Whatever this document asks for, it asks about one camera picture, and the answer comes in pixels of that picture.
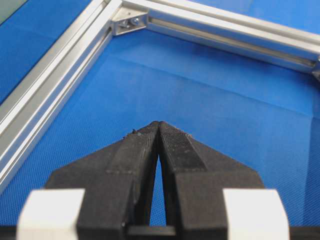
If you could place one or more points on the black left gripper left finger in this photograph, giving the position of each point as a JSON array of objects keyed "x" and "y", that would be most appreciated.
[{"x": 118, "y": 181}]

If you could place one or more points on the aluminium extrusion frame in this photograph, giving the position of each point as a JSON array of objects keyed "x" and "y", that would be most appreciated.
[{"x": 31, "y": 107}]

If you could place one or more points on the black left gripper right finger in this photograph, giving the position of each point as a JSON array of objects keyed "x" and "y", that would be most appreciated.
[{"x": 194, "y": 176}]

